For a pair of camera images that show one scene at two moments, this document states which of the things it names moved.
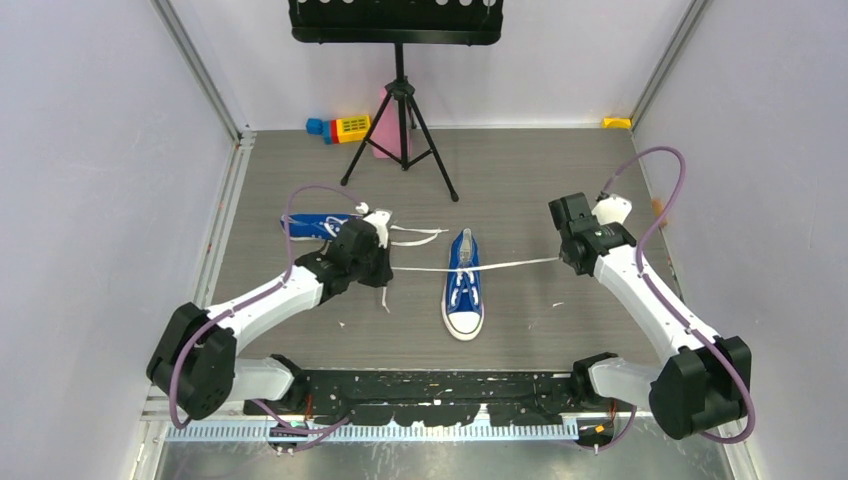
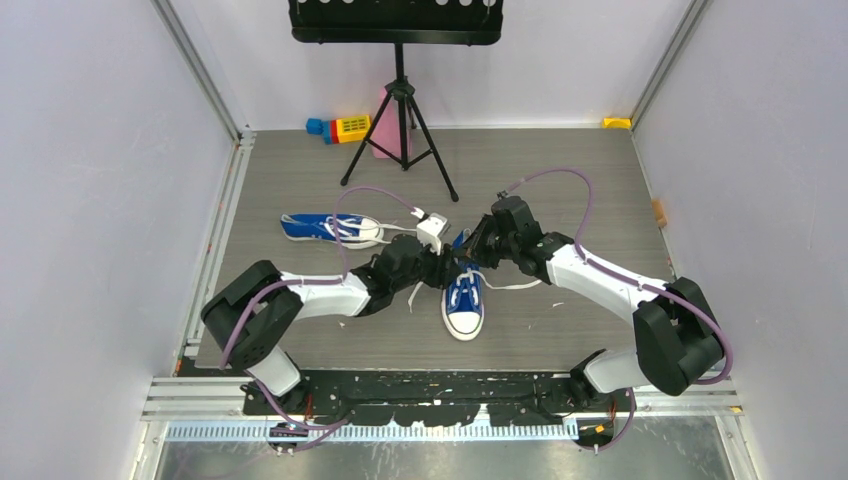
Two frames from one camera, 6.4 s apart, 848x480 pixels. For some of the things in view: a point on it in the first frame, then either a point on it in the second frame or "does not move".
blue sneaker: (314, 226) does not move
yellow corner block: (608, 122) does not move
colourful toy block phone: (341, 130) does not move
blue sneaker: (463, 306) does not move
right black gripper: (580, 268) -> (473, 248)
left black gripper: (383, 273) -> (441, 265)
